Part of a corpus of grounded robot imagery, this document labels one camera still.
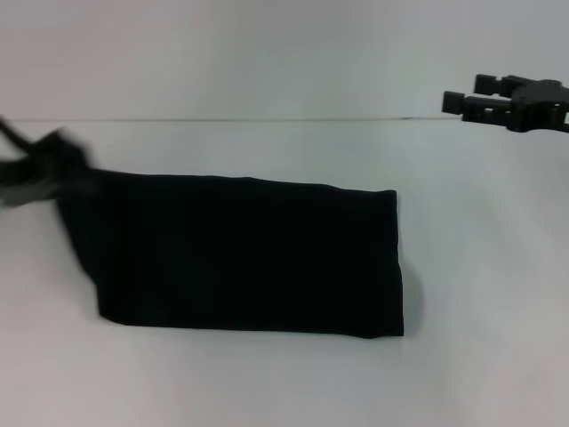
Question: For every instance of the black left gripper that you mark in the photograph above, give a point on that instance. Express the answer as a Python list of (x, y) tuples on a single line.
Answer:
[(22, 178)]

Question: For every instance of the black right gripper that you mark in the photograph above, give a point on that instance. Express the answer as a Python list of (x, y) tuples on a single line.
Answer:
[(540, 107)]

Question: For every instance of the black t-shirt with FREE print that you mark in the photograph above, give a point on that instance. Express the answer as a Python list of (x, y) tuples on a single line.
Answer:
[(249, 253)]

